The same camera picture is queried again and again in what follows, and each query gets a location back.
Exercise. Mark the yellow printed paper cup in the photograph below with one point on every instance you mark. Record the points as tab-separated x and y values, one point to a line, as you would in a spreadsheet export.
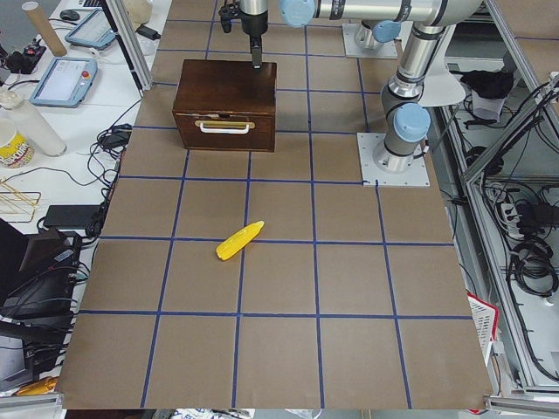
16	151

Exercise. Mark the wooden drawer with white handle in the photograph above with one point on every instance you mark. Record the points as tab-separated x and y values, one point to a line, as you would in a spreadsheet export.
229	133

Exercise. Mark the blue teach pendant far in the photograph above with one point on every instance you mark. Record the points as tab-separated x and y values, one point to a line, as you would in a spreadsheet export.
93	31

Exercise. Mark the white plastic basket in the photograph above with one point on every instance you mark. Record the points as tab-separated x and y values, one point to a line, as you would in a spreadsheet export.
486	318

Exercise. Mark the blue teach pendant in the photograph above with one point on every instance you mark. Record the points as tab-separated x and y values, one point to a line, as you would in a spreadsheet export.
65	83
93	31

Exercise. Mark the yellow corn cob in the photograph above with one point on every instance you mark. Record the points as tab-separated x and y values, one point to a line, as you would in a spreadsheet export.
239	240

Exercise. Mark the aluminium frame post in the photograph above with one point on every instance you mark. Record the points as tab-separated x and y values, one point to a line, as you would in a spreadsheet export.
123	30

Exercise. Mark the cardboard tube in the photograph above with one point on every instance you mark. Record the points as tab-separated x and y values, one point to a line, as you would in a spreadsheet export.
37	17

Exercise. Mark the black power adapter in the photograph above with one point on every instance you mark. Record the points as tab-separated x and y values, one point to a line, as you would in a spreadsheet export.
70	216

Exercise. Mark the black computer mouse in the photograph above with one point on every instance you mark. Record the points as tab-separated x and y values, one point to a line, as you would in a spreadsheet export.
69	16

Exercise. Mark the frosted plastic bottle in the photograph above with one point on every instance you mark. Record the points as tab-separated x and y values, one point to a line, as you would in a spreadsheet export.
31	123

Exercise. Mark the dark wooden drawer box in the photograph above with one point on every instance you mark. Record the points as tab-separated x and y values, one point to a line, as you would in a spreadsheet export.
222	87

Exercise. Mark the blue teach pendant near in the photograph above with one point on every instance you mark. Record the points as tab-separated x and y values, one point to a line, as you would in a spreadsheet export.
65	83

